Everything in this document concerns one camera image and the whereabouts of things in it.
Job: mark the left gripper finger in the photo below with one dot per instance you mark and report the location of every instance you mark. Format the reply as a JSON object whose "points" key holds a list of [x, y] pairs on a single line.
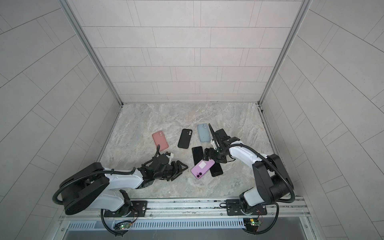
{"points": [[175, 175], [179, 167]]}

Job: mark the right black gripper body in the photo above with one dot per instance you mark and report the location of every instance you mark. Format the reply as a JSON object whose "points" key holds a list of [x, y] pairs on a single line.
{"points": [[216, 154]]}

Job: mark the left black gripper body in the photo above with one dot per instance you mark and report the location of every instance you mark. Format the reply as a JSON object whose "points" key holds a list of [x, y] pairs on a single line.
{"points": [[167, 173]]}

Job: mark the purple phone black screen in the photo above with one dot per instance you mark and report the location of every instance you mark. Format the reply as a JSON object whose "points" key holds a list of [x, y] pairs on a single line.
{"points": [[201, 168]]}

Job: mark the pink phone case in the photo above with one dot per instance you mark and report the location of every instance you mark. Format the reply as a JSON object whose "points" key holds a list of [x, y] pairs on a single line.
{"points": [[160, 140]]}

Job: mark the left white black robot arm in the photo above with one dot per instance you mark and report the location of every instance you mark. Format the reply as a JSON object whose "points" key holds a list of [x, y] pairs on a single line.
{"points": [[95, 187]]}

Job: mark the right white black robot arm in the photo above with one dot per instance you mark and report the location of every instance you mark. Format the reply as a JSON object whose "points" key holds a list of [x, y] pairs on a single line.
{"points": [[273, 183]]}

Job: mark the light blue phone case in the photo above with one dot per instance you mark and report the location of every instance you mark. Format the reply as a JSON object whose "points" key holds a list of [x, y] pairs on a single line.
{"points": [[204, 133]]}

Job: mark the right black phone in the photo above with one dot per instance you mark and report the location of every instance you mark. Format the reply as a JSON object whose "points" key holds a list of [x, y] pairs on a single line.
{"points": [[216, 170]]}

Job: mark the middle black phone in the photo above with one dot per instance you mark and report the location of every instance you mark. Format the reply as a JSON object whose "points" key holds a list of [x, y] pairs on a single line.
{"points": [[198, 154]]}

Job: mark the black phone case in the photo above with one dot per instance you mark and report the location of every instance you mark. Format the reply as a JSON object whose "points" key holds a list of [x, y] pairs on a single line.
{"points": [[185, 138]]}

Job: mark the left green circuit board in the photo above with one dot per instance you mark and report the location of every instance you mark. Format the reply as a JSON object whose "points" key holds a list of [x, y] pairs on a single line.
{"points": [[123, 226]]}

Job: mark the green circuit board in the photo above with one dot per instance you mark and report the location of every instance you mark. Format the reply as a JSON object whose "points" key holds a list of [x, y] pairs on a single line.
{"points": [[252, 225], [123, 226]]}

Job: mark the right green circuit board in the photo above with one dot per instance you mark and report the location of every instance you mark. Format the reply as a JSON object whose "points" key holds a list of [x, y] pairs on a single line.
{"points": [[252, 225]]}

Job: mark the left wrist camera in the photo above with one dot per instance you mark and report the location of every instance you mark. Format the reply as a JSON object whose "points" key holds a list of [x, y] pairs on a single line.
{"points": [[170, 156]]}

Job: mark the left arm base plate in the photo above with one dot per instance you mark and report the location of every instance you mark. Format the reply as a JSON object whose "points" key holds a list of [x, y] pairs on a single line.
{"points": [[135, 208]]}

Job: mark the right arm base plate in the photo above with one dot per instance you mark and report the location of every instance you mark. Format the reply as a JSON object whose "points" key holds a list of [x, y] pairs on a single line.
{"points": [[234, 207]]}

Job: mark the aluminium mounting rail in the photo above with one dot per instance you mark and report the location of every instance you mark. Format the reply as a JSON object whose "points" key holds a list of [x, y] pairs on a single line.
{"points": [[176, 208]]}

